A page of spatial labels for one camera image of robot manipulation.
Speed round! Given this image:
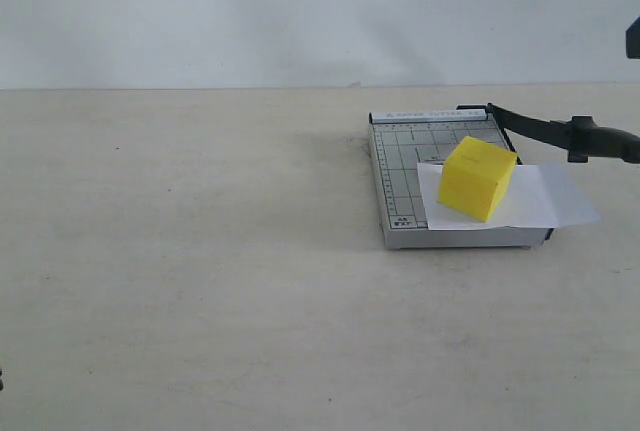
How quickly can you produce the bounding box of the yellow cube block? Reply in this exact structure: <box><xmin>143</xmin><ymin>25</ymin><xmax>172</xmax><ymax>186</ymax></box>
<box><xmin>438</xmin><ymin>136</ymin><xmax>518</xmax><ymax>222</ymax></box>

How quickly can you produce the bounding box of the white paper sheet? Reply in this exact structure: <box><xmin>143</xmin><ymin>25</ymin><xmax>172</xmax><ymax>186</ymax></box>
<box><xmin>417</xmin><ymin>163</ymin><xmax>600</xmax><ymax>231</ymax></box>

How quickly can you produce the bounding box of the black cutter blade arm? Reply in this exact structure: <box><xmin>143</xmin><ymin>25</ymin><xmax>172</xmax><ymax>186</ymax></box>
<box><xmin>486</xmin><ymin>103</ymin><xmax>639</xmax><ymax>164</ymax></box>

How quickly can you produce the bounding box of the grey paper cutter base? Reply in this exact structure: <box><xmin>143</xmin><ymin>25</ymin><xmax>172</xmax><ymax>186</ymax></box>
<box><xmin>368</xmin><ymin>105</ymin><xmax>553</xmax><ymax>249</ymax></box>

